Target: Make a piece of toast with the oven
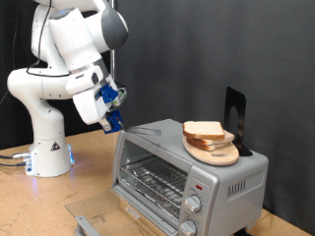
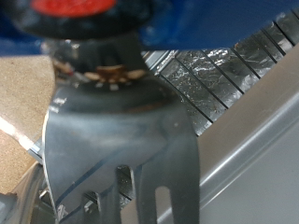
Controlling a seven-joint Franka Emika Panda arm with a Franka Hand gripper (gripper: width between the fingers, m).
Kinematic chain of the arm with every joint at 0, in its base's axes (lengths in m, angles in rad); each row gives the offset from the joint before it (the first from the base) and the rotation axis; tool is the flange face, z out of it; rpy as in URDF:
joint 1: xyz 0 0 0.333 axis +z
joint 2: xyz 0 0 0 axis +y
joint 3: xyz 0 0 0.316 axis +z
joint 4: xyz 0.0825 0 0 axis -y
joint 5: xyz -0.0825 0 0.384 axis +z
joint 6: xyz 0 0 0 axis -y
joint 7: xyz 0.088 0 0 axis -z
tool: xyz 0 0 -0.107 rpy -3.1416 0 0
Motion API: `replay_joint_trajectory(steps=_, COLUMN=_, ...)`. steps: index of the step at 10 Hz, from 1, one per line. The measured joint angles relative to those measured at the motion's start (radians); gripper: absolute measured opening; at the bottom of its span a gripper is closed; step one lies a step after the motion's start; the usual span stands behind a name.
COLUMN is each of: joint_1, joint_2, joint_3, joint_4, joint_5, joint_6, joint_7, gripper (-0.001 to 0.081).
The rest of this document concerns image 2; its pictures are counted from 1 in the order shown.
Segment black spatula with blue block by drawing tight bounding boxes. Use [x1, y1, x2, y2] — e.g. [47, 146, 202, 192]
[0, 0, 299, 224]

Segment silver toaster oven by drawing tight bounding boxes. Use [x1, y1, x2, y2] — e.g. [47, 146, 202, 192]
[27, 7, 299, 224]

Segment aluminium foil sheet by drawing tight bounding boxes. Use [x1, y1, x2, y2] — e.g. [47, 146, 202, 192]
[146, 8, 299, 136]

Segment wire oven rack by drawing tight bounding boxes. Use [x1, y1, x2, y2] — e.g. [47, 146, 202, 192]
[143, 7, 299, 138]

